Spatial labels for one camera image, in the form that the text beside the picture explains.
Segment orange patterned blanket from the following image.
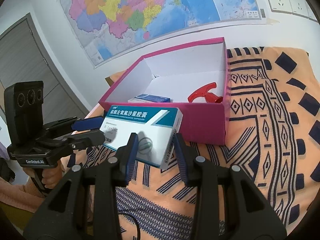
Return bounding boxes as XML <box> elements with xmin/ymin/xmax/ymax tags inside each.
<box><xmin>66</xmin><ymin>45</ymin><xmax>320</xmax><ymax>240</ymax></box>

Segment person's left hand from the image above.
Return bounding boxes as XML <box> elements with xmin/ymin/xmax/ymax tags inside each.
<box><xmin>22</xmin><ymin>160</ymin><xmax>65</xmax><ymax>189</ymax></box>

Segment red plastic toy hammer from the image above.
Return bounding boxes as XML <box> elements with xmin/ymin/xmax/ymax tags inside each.
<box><xmin>188</xmin><ymin>82</ymin><xmax>223</xmax><ymax>103</ymax></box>

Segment grey door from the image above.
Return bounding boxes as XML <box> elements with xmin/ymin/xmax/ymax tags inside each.
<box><xmin>1</xmin><ymin>13</ymin><xmax>89</xmax><ymax>123</ymax></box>

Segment white wall sockets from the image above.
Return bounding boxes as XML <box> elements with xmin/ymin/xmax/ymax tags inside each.
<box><xmin>268</xmin><ymin>0</ymin><xmax>317</xmax><ymax>22</ymax></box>

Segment pink cardboard box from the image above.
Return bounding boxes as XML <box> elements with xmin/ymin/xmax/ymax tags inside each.
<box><xmin>99</xmin><ymin>37</ymin><xmax>231</xmax><ymax>145</ymax></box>

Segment large teal white medicine box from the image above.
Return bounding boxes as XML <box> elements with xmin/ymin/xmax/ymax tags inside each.
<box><xmin>100</xmin><ymin>105</ymin><xmax>183</xmax><ymax>170</ymax></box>

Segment colourful wall map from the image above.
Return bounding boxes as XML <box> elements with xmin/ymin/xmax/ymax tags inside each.
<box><xmin>59</xmin><ymin>0</ymin><xmax>266</xmax><ymax>67</ymax></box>

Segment small blue white medicine box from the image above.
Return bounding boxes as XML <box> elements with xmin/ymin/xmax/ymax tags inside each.
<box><xmin>128</xmin><ymin>94</ymin><xmax>171</xmax><ymax>103</ymax></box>

